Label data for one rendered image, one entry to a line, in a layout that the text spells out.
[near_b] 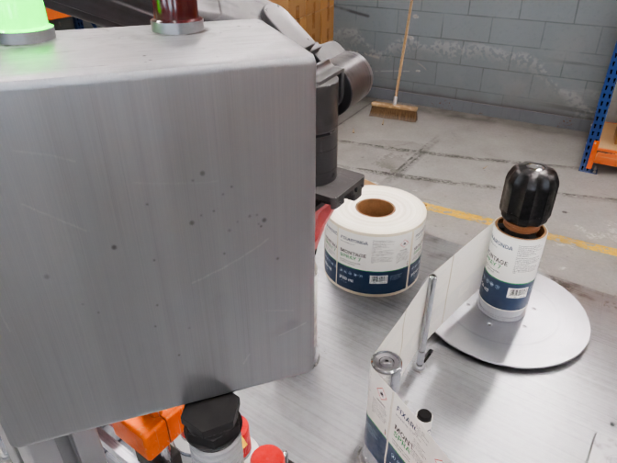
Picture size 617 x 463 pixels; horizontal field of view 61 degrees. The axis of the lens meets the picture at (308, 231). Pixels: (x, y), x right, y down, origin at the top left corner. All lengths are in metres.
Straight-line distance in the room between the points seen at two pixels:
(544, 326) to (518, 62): 3.88
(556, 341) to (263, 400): 0.51
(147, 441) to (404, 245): 0.67
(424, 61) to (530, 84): 0.91
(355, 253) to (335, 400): 0.29
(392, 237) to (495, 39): 3.91
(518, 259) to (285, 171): 0.73
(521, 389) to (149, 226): 0.77
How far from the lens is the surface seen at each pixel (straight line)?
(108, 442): 0.74
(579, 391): 0.96
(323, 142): 0.53
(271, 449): 0.55
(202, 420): 0.31
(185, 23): 0.28
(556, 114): 4.85
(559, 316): 1.07
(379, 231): 0.97
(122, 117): 0.22
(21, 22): 0.28
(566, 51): 4.73
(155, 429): 0.44
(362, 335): 0.96
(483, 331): 0.99
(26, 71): 0.23
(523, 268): 0.96
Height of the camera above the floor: 1.53
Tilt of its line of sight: 32 degrees down
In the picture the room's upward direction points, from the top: straight up
